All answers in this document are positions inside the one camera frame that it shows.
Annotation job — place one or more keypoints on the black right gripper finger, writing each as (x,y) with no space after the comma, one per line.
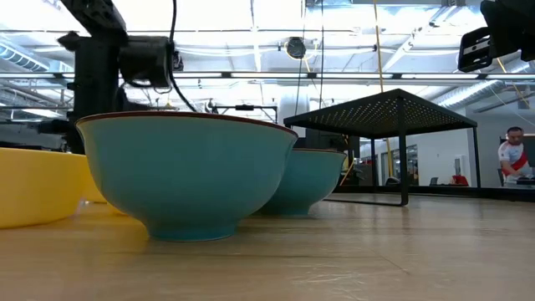
(476,52)
(516,25)

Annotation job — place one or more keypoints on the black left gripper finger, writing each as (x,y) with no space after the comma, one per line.
(97,102)

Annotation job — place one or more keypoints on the yellow mini bowl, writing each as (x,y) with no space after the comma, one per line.
(37,188)

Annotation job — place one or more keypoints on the teal patterned ceramic bowl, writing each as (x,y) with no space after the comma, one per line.
(311,180)
(186,175)

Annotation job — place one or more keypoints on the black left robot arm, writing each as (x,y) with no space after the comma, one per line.
(96,16)

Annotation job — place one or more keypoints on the black perforated metal rack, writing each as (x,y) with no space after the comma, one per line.
(388,113)

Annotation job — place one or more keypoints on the person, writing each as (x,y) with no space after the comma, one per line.
(515,156)

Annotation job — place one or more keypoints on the black round ceiling fixture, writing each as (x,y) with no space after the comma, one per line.
(296,48)

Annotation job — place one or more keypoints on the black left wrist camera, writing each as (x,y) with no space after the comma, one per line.
(146,60)

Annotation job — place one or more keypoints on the black aluminium table frame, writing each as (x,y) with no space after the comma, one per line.
(460,192)

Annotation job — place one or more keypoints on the black background rig frame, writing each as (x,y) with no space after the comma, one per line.
(244,108)

